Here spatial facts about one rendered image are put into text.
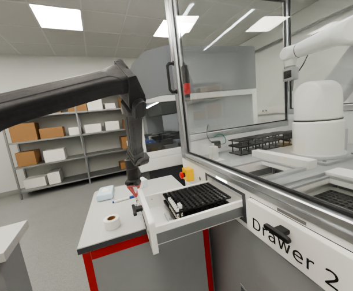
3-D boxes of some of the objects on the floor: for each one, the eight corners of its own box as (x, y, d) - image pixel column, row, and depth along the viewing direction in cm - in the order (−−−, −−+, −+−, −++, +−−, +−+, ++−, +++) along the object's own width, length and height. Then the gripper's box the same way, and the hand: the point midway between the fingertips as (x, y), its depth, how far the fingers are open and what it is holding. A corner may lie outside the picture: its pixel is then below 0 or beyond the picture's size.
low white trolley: (110, 397, 81) (76, 249, 69) (112, 283, 139) (94, 191, 127) (220, 335, 98) (209, 208, 86) (181, 257, 157) (171, 174, 145)
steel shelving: (21, 200, 339) (-9, 92, 308) (29, 191, 383) (4, 96, 352) (187, 161, 483) (179, 85, 452) (179, 158, 527) (171, 88, 496)
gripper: (127, 166, 96) (131, 193, 98) (122, 171, 86) (127, 201, 88) (139, 164, 96) (143, 191, 99) (136, 170, 86) (141, 200, 88)
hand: (135, 194), depth 93 cm, fingers closed, pressing on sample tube
